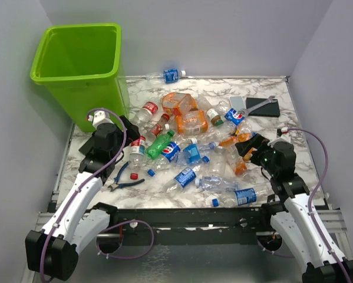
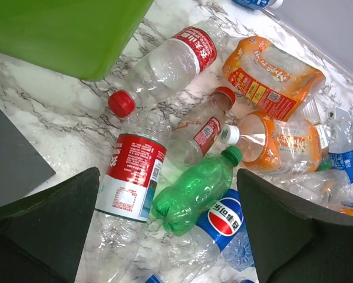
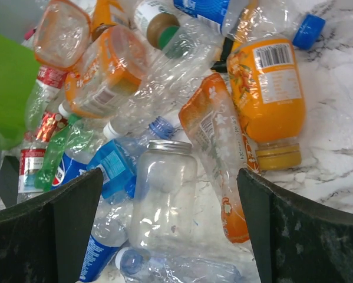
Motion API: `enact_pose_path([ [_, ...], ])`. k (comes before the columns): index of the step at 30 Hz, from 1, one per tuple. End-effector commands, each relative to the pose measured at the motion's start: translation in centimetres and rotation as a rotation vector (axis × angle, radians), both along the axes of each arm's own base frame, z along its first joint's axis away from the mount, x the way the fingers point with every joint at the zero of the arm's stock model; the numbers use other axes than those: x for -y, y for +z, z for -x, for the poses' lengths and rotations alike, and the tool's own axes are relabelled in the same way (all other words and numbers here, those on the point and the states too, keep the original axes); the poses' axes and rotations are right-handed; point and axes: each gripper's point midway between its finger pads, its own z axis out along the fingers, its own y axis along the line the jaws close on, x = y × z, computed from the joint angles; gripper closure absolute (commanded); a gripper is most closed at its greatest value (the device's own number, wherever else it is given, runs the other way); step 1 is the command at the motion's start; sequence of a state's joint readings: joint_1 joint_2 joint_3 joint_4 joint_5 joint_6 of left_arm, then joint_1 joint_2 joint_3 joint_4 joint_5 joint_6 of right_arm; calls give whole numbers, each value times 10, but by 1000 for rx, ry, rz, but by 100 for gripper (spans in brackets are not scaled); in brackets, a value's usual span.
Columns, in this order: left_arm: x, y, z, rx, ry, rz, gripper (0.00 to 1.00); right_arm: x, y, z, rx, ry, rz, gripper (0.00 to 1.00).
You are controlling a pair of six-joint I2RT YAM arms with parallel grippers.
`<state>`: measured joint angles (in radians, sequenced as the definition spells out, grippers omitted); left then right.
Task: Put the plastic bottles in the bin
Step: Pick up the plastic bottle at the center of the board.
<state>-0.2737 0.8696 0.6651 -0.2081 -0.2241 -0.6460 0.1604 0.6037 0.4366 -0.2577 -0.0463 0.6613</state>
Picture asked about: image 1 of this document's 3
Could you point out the blue label bottle by wall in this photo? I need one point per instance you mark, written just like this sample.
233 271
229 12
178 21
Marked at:
166 77

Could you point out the blue bottle cap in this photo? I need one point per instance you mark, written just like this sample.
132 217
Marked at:
151 172

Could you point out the clear crushed water bottle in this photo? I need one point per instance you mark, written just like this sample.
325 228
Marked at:
216 184

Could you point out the blue label bottle front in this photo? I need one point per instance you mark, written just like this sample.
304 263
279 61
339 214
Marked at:
242 197

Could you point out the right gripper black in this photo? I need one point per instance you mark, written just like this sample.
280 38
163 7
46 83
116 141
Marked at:
256 141

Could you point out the brown tea bottle green cap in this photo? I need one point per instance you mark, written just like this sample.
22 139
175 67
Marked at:
212 115

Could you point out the silver wrench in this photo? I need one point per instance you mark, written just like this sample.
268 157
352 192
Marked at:
246 111

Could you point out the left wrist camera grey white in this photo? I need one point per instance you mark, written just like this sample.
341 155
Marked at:
99 117

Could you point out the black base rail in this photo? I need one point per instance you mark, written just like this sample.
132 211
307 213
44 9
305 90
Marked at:
207 226

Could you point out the orange juice bottle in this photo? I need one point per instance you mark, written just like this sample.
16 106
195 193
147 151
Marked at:
236 162

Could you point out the red bottle cap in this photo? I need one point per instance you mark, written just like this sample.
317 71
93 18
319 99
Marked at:
134 176

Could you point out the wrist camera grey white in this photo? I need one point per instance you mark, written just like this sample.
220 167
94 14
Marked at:
99 117
282 135

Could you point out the clear plain bottle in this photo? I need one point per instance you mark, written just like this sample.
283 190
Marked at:
217 163

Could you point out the pepsi bottle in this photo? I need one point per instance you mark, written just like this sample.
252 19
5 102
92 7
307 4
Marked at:
171 156
233 116

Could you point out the blue handled pliers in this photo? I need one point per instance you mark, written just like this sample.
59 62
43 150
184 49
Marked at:
120 183

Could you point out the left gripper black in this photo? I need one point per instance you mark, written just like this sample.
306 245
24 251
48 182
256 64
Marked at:
132 132

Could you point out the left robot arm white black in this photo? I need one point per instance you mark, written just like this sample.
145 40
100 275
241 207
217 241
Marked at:
53 251

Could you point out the small red label bottle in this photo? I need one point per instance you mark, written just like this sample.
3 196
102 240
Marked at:
153 133

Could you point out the blue label water bottle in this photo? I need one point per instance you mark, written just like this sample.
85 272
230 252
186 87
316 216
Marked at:
182 179

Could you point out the black foam block right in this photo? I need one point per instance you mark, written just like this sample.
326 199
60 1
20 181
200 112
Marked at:
268 110

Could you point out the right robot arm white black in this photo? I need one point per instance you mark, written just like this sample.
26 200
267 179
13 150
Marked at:
294 216

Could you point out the blue label crushed bottle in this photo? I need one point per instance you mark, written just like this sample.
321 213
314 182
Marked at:
197 150

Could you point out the green plastic bin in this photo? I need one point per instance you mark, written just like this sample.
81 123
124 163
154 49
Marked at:
80 65

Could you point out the green plastic bottle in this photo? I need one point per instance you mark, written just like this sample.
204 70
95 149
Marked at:
155 149

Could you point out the red white label bottle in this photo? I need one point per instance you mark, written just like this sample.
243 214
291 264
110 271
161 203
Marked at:
136 156

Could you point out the grey rectangular plate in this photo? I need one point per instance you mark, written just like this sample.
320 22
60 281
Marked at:
237 102

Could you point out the red label clear bottle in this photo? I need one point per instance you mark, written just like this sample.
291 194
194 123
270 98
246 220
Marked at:
148 110

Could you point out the crushed orange label bottle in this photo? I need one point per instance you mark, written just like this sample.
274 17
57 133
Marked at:
192 123
178 104

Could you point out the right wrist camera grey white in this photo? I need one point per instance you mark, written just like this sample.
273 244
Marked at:
282 135

